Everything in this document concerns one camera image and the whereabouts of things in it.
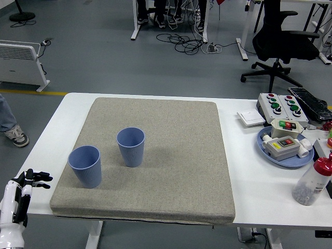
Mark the black box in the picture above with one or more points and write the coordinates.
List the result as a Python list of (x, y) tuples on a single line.
[(330, 189)]

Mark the grey push-button switch box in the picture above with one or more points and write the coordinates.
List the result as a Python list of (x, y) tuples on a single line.
[(281, 151)]

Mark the grey-brown fabric mat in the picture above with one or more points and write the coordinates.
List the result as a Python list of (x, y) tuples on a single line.
[(168, 155)]

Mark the floor outlet box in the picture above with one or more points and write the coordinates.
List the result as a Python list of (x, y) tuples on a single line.
[(47, 41)]

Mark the white panel heater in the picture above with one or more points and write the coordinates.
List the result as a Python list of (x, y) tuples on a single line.
[(18, 64)]

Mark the blue ribbed plastic cup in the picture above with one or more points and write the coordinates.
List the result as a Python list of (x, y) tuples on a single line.
[(132, 155), (88, 173)]

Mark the white under-table power strip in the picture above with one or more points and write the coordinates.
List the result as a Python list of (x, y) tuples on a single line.
[(246, 234)]

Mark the white desk frame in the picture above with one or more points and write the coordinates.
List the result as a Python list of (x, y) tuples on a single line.
[(242, 49), (324, 55), (135, 23)]

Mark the person's leg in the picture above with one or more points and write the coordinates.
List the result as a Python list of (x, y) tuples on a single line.
[(7, 116)]

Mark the small red part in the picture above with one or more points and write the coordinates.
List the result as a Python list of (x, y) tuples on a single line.
[(328, 126)]

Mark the white wall switch plate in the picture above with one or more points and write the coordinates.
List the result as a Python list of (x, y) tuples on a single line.
[(250, 117)]

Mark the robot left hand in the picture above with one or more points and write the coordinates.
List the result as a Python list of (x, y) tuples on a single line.
[(10, 192)]

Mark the white push-button switch box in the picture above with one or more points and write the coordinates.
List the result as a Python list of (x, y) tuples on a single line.
[(278, 131)]

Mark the red fabric piece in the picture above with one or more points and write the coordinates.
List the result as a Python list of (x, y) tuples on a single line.
[(220, 1)]

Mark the black office chair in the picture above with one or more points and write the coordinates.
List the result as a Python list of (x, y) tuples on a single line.
[(285, 44)]

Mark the black wrapped keyboard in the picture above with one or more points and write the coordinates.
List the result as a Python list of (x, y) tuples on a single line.
[(311, 103)]

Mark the black round stand base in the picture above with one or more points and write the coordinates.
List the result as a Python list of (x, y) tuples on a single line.
[(22, 16)]

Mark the blue round plate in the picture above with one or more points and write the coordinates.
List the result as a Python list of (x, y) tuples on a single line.
[(290, 163)]

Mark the white box with red button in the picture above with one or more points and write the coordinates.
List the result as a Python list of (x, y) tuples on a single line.
[(321, 149)]

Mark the person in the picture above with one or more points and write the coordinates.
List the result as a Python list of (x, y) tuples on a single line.
[(142, 10), (201, 15)]

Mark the clear bottle with red cap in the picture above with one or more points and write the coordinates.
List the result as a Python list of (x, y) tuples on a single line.
[(308, 186)]

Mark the white table leg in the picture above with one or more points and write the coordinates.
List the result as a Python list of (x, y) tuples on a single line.
[(94, 233), (275, 240)]

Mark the grey four-button control box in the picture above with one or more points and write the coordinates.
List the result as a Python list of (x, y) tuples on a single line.
[(298, 118), (267, 106)]

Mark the black desk control panel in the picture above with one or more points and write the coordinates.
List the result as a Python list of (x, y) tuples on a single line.
[(323, 233)]

